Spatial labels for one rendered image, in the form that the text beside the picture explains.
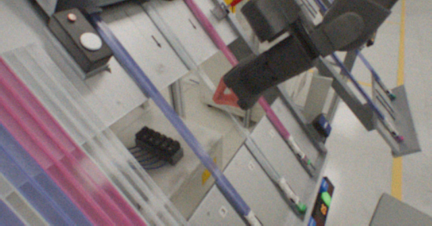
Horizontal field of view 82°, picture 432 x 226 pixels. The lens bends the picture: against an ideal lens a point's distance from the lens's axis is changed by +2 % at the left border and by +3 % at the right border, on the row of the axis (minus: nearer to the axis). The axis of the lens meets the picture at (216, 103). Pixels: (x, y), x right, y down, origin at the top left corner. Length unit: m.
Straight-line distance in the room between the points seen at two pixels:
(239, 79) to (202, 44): 0.16
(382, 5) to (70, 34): 0.36
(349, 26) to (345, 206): 1.32
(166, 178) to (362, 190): 1.20
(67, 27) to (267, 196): 0.43
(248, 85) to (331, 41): 0.14
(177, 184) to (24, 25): 0.52
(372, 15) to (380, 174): 1.53
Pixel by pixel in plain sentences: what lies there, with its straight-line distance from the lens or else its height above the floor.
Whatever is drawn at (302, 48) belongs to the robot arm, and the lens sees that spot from 0.36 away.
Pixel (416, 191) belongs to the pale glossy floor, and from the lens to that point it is 1.84.
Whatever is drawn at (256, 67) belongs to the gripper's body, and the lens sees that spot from 0.39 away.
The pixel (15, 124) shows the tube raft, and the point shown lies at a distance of 0.35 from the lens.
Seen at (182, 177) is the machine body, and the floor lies 0.62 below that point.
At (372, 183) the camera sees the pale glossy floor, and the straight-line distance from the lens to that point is 1.75.
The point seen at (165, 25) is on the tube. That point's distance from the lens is 0.49.
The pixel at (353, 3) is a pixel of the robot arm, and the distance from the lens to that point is 0.34.
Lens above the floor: 1.21
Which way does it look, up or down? 36 degrees down
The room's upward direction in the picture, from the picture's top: straight up
